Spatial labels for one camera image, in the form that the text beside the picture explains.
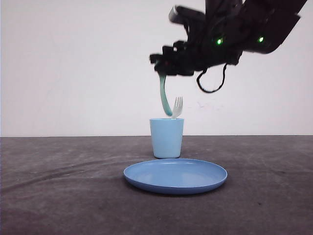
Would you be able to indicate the mint green plastic spoon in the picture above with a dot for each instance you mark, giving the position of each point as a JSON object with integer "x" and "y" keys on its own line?
{"x": 164, "y": 101}

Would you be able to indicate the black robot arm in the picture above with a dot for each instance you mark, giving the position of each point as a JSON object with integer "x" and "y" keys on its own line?
{"x": 226, "y": 29}

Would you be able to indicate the light blue plastic cup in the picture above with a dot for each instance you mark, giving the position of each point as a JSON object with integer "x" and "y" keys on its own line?
{"x": 166, "y": 134}

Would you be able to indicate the blue plastic plate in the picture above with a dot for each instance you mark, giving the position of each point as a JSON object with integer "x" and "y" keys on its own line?
{"x": 176, "y": 176}

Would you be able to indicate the white plastic fork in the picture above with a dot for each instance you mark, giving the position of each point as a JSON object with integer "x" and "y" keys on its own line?
{"x": 177, "y": 109}

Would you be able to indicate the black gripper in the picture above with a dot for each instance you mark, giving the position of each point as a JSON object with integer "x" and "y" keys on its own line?
{"x": 199, "y": 52}

